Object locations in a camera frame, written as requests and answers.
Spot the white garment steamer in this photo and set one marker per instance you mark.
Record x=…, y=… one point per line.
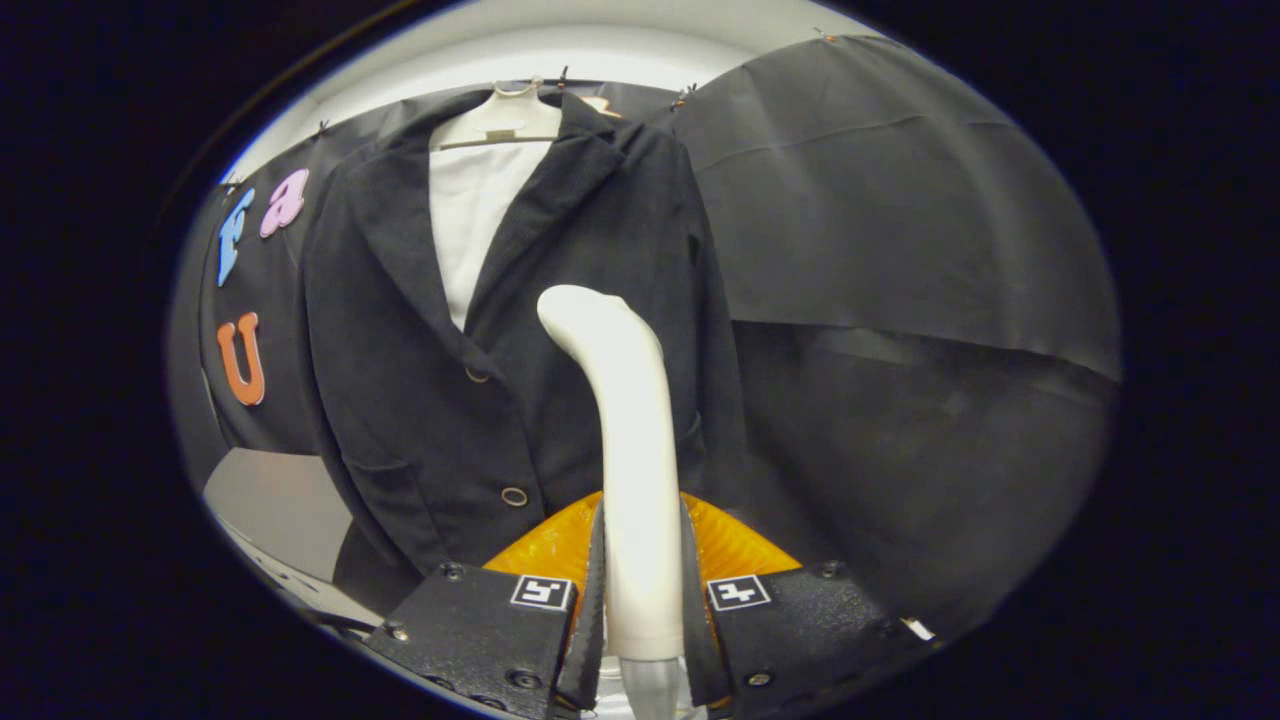
x=635, y=470

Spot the black backdrop cloth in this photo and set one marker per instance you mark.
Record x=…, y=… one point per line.
x=950, y=250

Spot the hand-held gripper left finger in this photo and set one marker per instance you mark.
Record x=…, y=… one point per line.
x=594, y=640

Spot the white mannequin torso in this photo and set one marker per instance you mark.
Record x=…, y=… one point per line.
x=470, y=220

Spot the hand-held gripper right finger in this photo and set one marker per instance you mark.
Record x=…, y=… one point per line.
x=695, y=640

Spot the grey drawer cabinet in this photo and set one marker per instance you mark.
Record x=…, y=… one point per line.
x=280, y=500

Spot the black blazer jacket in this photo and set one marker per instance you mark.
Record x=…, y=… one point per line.
x=400, y=400

